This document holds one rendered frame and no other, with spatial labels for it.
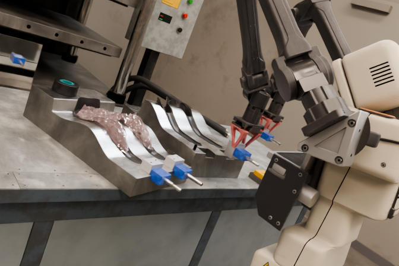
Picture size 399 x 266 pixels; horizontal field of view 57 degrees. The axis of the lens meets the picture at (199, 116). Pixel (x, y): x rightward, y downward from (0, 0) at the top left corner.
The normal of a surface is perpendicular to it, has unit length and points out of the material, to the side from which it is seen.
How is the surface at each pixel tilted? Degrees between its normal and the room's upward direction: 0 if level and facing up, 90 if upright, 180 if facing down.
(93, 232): 90
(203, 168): 90
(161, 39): 90
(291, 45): 65
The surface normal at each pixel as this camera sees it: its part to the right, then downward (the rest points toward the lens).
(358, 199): -0.64, -0.08
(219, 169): 0.59, 0.40
